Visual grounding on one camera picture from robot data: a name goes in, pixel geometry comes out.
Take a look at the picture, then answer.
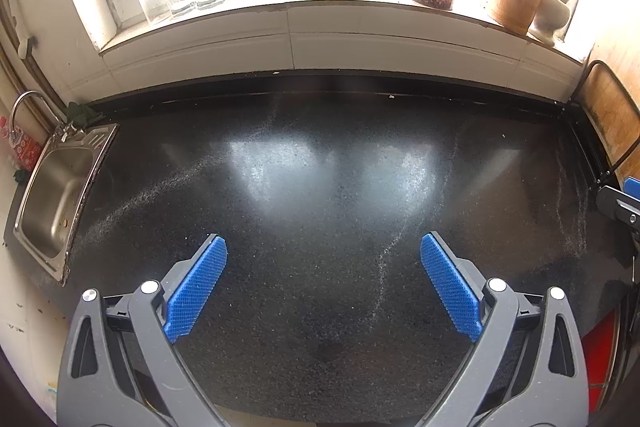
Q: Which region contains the wooden board with black frame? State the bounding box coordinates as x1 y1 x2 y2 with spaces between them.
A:
570 59 640 182

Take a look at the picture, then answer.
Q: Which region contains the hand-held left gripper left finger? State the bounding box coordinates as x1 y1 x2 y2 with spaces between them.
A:
57 233 228 427

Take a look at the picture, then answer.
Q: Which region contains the red dish soap bottle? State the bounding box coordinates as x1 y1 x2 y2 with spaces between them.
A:
0 117 43 170

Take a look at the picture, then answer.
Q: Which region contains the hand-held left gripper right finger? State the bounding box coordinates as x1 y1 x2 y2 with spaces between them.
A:
420 232 588 427

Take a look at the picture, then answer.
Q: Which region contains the dark green cloth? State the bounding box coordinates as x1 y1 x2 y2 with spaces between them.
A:
67 101 103 125

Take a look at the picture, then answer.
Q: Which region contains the stainless steel sink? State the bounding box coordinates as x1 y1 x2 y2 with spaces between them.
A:
12 122 120 285

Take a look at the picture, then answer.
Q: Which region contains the red cabinet door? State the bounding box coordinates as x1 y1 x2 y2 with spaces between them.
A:
584 309 623 414

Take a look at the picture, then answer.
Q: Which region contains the chrome faucet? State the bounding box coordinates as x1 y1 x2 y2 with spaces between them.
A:
10 91 81 140

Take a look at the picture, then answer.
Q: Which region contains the white stone mortar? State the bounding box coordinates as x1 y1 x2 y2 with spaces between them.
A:
529 0 571 46

